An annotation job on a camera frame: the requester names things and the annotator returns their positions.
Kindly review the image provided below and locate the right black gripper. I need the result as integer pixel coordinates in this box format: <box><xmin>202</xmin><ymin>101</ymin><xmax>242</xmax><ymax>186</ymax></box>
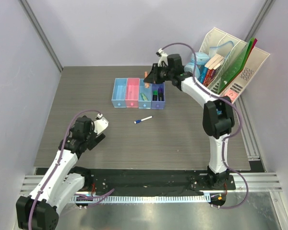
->
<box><xmin>144</xmin><ymin>64</ymin><xmax>173</xmax><ymax>85</ymax></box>

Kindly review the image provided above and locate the orange highlighter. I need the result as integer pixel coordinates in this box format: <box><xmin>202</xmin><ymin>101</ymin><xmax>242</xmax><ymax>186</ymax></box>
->
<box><xmin>144</xmin><ymin>71</ymin><xmax>150</xmax><ymax>88</ymax></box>

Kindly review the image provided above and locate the green cap black marker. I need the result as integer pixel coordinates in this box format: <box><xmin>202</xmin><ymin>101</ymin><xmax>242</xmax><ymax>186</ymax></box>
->
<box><xmin>152</xmin><ymin>90</ymin><xmax>158</xmax><ymax>101</ymax></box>

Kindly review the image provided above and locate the purple cap black marker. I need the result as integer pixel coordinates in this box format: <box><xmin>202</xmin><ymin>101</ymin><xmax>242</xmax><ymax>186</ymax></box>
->
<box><xmin>157</xmin><ymin>88</ymin><xmax>164</xmax><ymax>101</ymax></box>

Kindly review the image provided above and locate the light green eraser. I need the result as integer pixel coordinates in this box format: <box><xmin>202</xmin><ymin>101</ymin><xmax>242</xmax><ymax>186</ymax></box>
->
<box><xmin>140</xmin><ymin>93</ymin><xmax>148</xmax><ymax>101</ymax></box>

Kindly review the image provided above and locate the blue cap white marker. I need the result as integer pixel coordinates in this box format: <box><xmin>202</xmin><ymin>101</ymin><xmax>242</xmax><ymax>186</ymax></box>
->
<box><xmin>134</xmin><ymin>115</ymin><xmax>153</xmax><ymax>124</ymax></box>

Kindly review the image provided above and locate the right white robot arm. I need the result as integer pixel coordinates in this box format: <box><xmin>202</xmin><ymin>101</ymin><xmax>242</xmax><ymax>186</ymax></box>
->
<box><xmin>144</xmin><ymin>51</ymin><xmax>235</xmax><ymax>189</ymax></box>

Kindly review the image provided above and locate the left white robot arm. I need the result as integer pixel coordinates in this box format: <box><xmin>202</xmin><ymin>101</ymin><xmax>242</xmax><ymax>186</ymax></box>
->
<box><xmin>16</xmin><ymin>113</ymin><xmax>108</xmax><ymax>230</ymax></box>

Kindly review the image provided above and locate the light blue bin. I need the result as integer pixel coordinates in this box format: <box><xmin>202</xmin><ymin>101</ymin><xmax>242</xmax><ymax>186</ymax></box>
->
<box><xmin>138</xmin><ymin>79</ymin><xmax>152</xmax><ymax>109</ymax></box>
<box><xmin>111</xmin><ymin>78</ymin><xmax>127</xmax><ymax>108</ymax></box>

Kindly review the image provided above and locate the purple bin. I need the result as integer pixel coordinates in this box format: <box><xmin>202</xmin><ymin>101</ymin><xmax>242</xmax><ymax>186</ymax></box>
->
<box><xmin>151</xmin><ymin>83</ymin><xmax>166</xmax><ymax>109</ymax></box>

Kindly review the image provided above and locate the pink bin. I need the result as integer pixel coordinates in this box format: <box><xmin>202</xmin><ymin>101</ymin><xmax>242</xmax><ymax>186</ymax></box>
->
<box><xmin>125</xmin><ymin>78</ymin><xmax>140</xmax><ymax>108</ymax></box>

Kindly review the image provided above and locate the lower blue tape dispenser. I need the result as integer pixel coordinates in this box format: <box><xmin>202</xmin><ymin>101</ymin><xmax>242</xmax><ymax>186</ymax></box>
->
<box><xmin>184</xmin><ymin>62</ymin><xmax>201</xmax><ymax>79</ymax></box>

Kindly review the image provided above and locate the blue tape dispenser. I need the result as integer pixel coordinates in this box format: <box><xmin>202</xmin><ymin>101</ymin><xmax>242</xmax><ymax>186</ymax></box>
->
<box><xmin>184</xmin><ymin>62</ymin><xmax>201</xmax><ymax>79</ymax></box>
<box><xmin>191</xmin><ymin>52</ymin><xmax>210</xmax><ymax>68</ymax></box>

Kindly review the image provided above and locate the leftmost light blue bin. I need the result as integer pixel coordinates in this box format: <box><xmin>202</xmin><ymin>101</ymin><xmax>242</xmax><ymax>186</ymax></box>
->
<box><xmin>111</xmin><ymin>78</ymin><xmax>127</xmax><ymax>108</ymax></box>

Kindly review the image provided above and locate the red blue book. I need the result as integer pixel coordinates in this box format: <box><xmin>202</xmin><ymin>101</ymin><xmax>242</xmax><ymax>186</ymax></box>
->
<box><xmin>198</xmin><ymin>67</ymin><xmax>217</xmax><ymax>87</ymax></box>

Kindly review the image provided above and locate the upper blue tape dispenser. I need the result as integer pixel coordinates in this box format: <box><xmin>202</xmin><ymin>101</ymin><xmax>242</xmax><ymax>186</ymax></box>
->
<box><xmin>191</xmin><ymin>52</ymin><xmax>210</xmax><ymax>68</ymax></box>

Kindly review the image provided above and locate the tan topped book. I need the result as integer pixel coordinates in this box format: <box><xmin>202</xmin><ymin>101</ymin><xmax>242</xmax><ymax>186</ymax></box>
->
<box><xmin>204</xmin><ymin>54</ymin><xmax>224</xmax><ymax>70</ymax></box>

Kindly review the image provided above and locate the clear zip bag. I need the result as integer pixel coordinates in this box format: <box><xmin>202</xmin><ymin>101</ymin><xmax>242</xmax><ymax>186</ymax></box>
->
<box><xmin>208</xmin><ymin>41</ymin><xmax>234</xmax><ymax>59</ymax></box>

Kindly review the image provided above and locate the pink sticky note pad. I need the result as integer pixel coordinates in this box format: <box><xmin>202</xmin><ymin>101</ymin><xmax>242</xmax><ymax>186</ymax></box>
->
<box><xmin>224</xmin><ymin>89</ymin><xmax>239</xmax><ymax>103</ymax></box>

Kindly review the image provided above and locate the green plastic folder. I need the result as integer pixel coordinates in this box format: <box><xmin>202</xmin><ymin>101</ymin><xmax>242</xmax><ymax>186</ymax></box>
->
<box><xmin>217</xmin><ymin>37</ymin><xmax>257</xmax><ymax>95</ymax></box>

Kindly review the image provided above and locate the white desk file organizer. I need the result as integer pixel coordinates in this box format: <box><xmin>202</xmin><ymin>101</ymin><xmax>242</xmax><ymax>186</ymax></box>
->
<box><xmin>200</xmin><ymin>28</ymin><xmax>270</xmax><ymax>101</ymax></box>

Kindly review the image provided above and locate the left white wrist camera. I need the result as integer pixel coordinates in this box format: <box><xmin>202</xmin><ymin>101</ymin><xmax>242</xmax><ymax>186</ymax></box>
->
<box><xmin>93</xmin><ymin>113</ymin><xmax>109</xmax><ymax>136</ymax></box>

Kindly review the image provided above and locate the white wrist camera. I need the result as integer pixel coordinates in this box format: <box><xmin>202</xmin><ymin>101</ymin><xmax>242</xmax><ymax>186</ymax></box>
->
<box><xmin>93</xmin><ymin>113</ymin><xmax>109</xmax><ymax>136</ymax></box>
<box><xmin>156</xmin><ymin>48</ymin><xmax>168</xmax><ymax>67</ymax></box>

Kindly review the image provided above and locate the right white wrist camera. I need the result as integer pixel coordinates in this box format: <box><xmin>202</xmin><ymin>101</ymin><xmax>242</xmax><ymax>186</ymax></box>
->
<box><xmin>156</xmin><ymin>48</ymin><xmax>168</xmax><ymax>67</ymax></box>

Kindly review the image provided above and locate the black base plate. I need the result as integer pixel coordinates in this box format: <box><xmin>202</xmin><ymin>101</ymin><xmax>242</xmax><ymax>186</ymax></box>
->
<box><xmin>70</xmin><ymin>167</ymin><xmax>236</xmax><ymax>193</ymax></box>

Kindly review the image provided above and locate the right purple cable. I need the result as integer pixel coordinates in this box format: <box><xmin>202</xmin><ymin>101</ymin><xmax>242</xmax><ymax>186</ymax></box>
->
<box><xmin>158</xmin><ymin>42</ymin><xmax>249</xmax><ymax>210</ymax></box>

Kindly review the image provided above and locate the purple cable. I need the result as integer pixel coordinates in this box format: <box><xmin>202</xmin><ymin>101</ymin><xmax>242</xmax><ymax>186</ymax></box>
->
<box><xmin>27</xmin><ymin>110</ymin><xmax>115</xmax><ymax>230</ymax></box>
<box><xmin>158</xmin><ymin>42</ymin><xmax>249</xmax><ymax>210</ymax></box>

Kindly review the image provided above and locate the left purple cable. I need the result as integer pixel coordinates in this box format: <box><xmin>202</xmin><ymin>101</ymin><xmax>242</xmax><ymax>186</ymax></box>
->
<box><xmin>27</xmin><ymin>110</ymin><xmax>115</xmax><ymax>230</ymax></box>

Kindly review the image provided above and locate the aluminium rail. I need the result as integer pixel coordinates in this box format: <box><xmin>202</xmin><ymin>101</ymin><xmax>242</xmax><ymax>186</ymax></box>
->
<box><xmin>21</xmin><ymin>172</ymin><xmax>282</xmax><ymax>203</ymax></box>

